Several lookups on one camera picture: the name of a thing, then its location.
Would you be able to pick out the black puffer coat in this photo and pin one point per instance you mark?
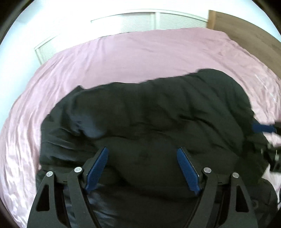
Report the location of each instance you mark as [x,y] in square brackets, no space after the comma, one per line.
[153,122]

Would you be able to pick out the pink bed duvet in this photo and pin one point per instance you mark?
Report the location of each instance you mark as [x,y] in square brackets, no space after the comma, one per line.
[109,61]

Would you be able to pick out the wooden headboard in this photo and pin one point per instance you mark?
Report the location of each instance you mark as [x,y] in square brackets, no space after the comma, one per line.
[241,32]

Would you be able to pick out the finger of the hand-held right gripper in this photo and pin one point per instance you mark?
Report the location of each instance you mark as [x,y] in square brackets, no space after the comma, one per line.
[263,128]

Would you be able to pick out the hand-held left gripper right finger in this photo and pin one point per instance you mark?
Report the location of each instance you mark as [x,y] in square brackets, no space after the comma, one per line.
[188,173]

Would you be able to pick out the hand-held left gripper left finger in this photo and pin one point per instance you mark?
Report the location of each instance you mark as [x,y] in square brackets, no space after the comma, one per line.
[96,171]

